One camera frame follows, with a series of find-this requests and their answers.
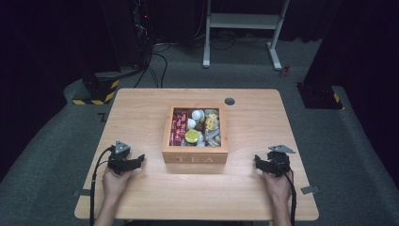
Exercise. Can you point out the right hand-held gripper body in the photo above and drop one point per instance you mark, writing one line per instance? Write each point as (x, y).
(279, 163)

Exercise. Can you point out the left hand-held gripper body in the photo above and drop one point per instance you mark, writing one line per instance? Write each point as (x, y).
(118, 157)

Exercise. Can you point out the wooden box lid with window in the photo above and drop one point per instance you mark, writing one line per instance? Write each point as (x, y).
(167, 132)

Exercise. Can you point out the wooden tea box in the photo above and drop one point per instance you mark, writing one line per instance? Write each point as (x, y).
(194, 157)

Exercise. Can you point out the yellow-lidded capsule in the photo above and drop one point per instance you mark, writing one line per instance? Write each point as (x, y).
(192, 136)

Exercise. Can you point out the person's right hand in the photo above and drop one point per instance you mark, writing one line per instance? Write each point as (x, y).
(279, 186)

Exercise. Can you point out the person's left hand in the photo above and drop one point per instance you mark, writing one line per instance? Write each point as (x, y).
(113, 185)

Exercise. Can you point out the grey tape piece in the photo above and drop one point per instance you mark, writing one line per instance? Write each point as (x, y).
(82, 192)
(309, 189)

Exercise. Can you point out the red tea packet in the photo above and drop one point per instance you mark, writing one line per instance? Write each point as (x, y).
(183, 125)
(175, 132)

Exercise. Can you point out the yellow wrapped sweets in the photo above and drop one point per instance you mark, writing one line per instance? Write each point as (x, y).
(211, 121)

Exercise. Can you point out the white capsule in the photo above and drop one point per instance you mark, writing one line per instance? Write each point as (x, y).
(197, 115)
(191, 123)
(200, 140)

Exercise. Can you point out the black base with hazard stripes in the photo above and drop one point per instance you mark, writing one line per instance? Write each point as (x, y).
(102, 89)

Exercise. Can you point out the brown capsule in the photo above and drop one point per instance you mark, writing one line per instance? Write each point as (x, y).
(199, 126)

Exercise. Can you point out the black base with yellow mark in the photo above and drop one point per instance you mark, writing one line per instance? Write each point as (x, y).
(318, 95)

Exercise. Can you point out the small red floor object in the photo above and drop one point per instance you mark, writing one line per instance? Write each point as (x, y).
(284, 71)

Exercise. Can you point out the dark equipment rack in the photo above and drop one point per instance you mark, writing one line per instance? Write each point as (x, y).
(142, 31)

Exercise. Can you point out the white metal stand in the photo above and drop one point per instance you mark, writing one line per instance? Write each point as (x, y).
(241, 21)

